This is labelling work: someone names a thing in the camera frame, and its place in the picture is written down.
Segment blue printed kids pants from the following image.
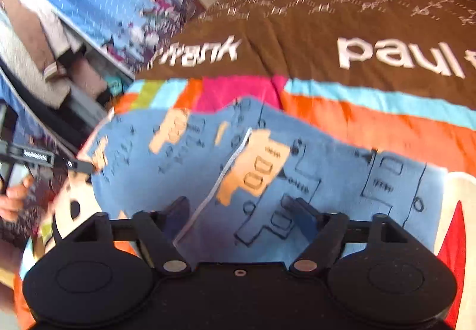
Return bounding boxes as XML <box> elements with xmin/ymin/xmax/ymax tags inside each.
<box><xmin>87</xmin><ymin>98</ymin><xmax>446</xmax><ymax>263</ymax></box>

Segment person's left hand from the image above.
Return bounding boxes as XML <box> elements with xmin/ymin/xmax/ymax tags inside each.
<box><xmin>0</xmin><ymin>175</ymin><xmax>34</xmax><ymax>222</ymax></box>

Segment brown paul frank bedspread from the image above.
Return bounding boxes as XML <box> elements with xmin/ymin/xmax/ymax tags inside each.
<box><xmin>15</xmin><ymin>0</ymin><xmax>475</xmax><ymax>329</ymax></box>

